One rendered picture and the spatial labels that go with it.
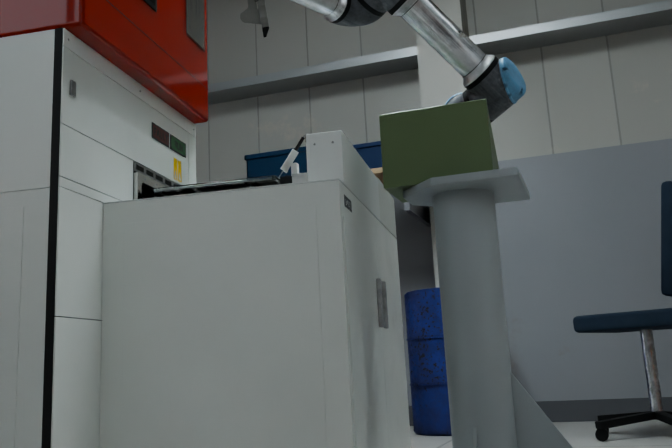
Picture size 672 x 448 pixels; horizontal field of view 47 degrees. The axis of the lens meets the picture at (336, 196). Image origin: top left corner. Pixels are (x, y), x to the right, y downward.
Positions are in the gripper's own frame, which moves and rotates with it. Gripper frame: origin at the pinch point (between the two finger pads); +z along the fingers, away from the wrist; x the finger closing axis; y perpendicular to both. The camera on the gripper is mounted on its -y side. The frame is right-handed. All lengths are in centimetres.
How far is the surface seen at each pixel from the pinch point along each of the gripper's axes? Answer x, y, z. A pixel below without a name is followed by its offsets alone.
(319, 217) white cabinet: -34.1, -4.3, 35.1
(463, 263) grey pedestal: -45, -38, 50
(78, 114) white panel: -30, 50, -1
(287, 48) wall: -353, 1, -185
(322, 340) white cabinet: -37, 0, 64
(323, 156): -38.5, -7.8, 18.2
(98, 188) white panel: -42, 50, 15
